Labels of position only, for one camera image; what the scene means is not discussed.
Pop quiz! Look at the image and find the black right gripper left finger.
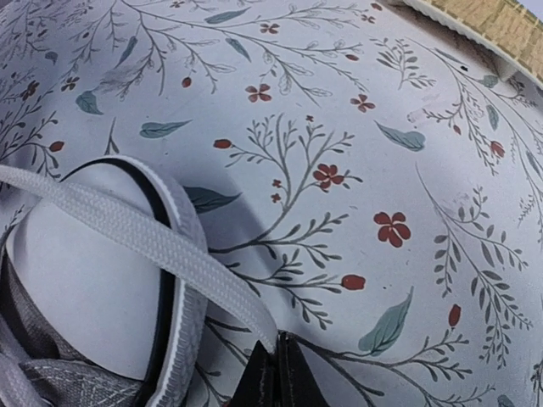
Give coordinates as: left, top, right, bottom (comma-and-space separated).
228, 341, 277, 407

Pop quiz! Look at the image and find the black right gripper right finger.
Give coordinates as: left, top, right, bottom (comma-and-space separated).
277, 332, 329, 407

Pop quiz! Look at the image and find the grey canvas sneaker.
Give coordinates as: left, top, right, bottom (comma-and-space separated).
1, 155, 207, 406

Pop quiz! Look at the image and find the white shoelace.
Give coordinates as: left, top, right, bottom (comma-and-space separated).
1, 164, 278, 354

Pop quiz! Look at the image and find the floral patterned table mat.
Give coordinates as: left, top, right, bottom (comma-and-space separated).
1, 1, 542, 406

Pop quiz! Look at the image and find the woven bamboo tray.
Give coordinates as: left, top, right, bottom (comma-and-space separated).
405, 0, 542, 87

